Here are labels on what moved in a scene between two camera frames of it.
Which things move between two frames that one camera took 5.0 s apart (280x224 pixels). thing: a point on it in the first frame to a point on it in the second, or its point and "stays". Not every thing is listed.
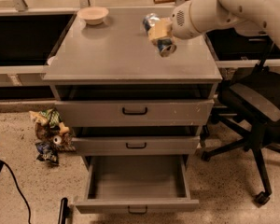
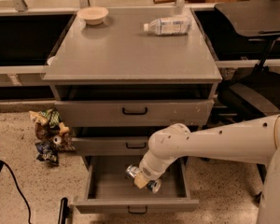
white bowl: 93,15 stays
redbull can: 166,47 to 154,186
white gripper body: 181,24 to 147,173
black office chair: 256,107 stays
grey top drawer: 133,113 stays
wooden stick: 163,0 stays
